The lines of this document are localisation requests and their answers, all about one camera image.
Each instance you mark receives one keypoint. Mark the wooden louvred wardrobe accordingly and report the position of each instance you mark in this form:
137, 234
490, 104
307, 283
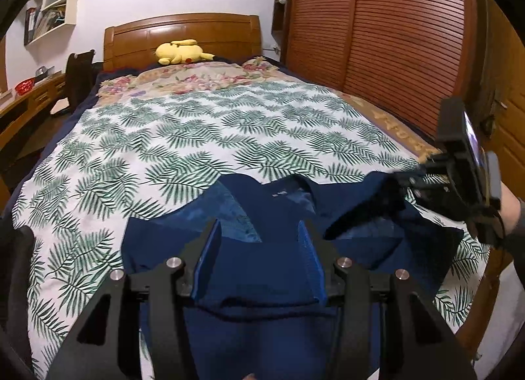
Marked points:
369, 27

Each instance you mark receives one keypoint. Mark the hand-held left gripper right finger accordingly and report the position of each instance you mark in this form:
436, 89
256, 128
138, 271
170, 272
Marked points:
311, 261

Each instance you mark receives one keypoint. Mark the wooden door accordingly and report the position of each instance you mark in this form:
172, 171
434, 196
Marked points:
504, 97

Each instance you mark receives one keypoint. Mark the white wall shelf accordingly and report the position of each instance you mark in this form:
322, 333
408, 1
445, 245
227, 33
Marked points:
53, 3

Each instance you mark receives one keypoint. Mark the yellow plush toy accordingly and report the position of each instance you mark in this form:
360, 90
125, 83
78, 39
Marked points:
180, 53

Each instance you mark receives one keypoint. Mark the red basket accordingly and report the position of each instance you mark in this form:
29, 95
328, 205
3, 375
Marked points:
24, 87

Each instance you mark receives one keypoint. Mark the wooden desk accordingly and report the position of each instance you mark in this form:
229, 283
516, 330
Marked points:
20, 117

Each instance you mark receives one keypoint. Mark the leaf print bed sheet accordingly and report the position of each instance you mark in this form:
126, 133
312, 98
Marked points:
164, 138

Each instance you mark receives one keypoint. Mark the navy blue suit jacket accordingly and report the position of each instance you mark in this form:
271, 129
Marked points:
262, 273

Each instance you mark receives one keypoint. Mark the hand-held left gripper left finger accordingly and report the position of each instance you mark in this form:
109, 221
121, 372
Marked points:
205, 259

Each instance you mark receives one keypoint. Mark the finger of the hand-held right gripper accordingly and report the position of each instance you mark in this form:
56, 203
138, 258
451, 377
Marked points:
369, 208

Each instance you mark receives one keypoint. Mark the black chair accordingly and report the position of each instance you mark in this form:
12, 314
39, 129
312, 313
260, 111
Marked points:
78, 76

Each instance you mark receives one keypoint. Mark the wooden bed headboard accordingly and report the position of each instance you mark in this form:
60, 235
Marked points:
184, 29

